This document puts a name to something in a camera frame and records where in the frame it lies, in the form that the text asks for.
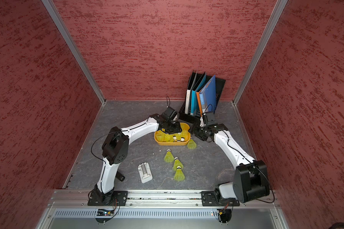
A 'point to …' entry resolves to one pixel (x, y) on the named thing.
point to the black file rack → (220, 84)
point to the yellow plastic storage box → (185, 129)
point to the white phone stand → (145, 172)
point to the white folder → (188, 91)
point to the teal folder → (194, 106)
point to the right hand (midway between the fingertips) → (191, 134)
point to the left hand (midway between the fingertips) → (179, 132)
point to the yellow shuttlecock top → (160, 136)
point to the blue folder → (212, 93)
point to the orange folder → (202, 98)
